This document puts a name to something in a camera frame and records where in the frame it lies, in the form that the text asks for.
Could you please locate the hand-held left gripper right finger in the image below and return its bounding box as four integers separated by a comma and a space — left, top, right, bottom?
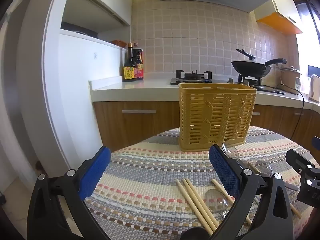
209, 144, 294, 240

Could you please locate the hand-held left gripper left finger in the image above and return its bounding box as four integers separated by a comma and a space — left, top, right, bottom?
27, 145, 112, 240

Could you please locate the yellow plastic utensil basket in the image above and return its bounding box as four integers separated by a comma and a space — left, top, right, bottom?
178, 82, 258, 152

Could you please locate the black spoon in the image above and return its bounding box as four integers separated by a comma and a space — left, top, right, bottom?
180, 227, 208, 240

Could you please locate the striped woven table mat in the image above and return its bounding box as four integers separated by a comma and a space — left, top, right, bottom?
84, 125, 320, 240

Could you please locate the white electric kettle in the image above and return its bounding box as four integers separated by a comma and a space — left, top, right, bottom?
309, 74, 320, 103

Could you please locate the rice cooker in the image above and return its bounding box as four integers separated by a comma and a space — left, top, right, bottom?
280, 66, 302, 93

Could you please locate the white kitchen countertop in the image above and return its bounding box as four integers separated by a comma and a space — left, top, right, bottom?
89, 76, 320, 110

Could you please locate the black gas stove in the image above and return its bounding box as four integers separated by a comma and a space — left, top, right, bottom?
170, 70, 285, 95

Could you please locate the black wok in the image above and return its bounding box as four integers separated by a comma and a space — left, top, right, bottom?
231, 58, 287, 78

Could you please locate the slim soy sauce bottle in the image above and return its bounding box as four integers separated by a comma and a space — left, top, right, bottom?
122, 42, 137, 82

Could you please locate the large soy sauce bottle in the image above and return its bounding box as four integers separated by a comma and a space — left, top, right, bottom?
132, 43, 145, 80

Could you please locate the dark framed window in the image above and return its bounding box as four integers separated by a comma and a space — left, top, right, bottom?
295, 0, 320, 76

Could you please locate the dark appliance in niche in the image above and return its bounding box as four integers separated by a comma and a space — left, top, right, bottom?
61, 21, 98, 37

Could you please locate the black power cable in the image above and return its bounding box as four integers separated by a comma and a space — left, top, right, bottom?
260, 85, 305, 140

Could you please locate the black curved handle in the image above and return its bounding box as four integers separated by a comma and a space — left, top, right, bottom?
236, 49, 256, 61

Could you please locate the orange wall cabinet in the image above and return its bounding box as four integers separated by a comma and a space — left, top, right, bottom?
256, 0, 303, 34

